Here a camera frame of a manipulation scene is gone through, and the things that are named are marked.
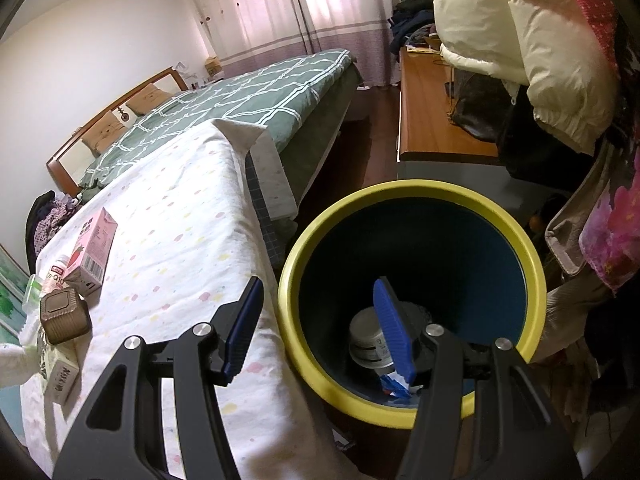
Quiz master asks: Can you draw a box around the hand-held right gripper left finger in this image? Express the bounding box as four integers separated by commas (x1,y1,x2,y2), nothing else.
60,275,265,480

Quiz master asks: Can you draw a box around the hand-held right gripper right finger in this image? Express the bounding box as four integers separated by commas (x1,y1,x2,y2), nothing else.
372,276,583,480

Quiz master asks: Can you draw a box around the white labelled plastic bowl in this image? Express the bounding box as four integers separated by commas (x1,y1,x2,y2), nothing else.
348,306,401,370

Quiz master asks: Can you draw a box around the blue wrapper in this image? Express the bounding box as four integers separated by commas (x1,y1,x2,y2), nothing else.
378,371,426,401

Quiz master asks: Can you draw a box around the yellow-rimmed trash bin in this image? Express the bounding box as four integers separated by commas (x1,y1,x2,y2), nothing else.
276,179,547,431

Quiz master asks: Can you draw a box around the pink drink carton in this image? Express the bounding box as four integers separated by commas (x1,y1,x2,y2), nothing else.
62,207,118,297

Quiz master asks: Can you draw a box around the white pink-label bottle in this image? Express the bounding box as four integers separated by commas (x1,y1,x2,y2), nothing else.
41,254,71,293

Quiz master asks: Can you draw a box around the white spotted tablecloth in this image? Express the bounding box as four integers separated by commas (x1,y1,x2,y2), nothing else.
0,119,351,480

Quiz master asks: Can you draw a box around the small white carton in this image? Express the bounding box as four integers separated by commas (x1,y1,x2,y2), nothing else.
41,349,82,406

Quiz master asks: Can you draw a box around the beige cloth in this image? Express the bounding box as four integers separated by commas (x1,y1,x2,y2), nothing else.
545,145,616,276

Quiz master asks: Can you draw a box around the wooden dresser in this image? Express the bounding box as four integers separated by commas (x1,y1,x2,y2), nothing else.
396,46,506,181

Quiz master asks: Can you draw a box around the pile of clothes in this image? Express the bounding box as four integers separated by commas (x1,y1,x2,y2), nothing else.
25,194,81,256

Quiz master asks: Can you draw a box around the clear plastic bag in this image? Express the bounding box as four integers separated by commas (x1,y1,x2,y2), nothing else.
0,342,46,386

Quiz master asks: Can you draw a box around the green plaid quilt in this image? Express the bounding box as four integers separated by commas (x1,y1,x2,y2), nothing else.
77,49,353,191

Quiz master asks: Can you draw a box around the brown handbag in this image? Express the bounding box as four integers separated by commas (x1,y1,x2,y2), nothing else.
447,67,531,143

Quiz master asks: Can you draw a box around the brown pillow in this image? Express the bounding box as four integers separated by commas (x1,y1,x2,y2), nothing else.
125,85,173,116
80,112,126,153

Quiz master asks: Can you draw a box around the pink floral cloth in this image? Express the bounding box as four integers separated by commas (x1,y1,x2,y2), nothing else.
580,160,640,291

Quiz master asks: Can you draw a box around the wooden bed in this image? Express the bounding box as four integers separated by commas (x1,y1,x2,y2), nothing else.
46,49,365,221

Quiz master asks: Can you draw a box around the dark clothes pile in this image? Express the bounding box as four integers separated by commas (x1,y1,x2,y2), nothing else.
387,0,438,53

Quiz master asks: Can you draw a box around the pink curtain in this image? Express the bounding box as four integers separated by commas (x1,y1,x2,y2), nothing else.
172,0,436,86

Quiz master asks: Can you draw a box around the cream puffer jacket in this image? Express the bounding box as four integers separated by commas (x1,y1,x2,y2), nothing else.
429,0,623,156

